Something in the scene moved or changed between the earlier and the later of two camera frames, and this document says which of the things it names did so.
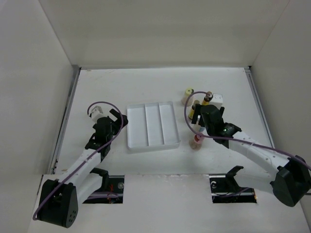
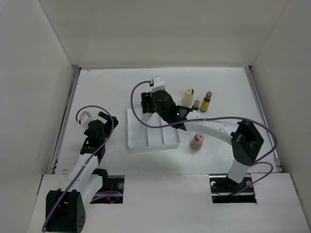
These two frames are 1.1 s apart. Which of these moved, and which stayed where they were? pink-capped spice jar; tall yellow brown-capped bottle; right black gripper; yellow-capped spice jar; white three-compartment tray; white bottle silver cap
Moved: right black gripper; white bottle silver cap
Stayed: pink-capped spice jar; white three-compartment tray; yellow-capped spice jar; tall yellow brown-capped bottle
